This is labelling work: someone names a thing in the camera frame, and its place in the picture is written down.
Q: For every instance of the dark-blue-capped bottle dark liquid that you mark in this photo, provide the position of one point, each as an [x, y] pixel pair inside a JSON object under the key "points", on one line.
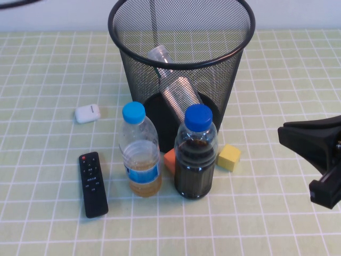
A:
{"points": [[195, 165]]}

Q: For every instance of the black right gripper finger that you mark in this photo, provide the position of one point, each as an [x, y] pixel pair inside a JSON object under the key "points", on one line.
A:
{"points": [[311, 141], [325, 120]]}

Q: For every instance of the light-blue-capped bottle yellow liquid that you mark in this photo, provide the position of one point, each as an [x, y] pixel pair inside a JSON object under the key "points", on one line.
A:
{"points": [[139, 138]]}

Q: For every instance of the white-capped clear bottle green label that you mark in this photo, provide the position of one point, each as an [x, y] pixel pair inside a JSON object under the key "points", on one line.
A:
{"points": [[181, 93]]}

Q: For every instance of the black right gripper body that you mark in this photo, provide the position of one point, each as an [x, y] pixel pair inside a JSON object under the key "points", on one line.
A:
{"points": [[329, 189]]}

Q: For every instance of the white earbuds case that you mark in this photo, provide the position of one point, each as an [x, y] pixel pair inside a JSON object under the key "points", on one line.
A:
{"points": [[87, 113]]}

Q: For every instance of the yellow cube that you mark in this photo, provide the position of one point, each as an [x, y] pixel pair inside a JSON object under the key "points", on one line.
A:
{"points": [[229, 158]]}

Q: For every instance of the orange cube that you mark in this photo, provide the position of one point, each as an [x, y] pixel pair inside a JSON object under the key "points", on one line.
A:
{"points": [[170, 161]]}

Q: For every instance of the green checkered tablecloth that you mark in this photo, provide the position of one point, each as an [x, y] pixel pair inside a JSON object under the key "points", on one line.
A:
{"points": [[266, 226]]}

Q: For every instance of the black mesh wastebasket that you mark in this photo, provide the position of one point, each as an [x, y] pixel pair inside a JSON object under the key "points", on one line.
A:
{"points": [[138, 80]]}

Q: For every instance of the black remote control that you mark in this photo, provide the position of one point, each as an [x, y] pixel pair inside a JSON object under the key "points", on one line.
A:
{"points": [[93, 186]]}

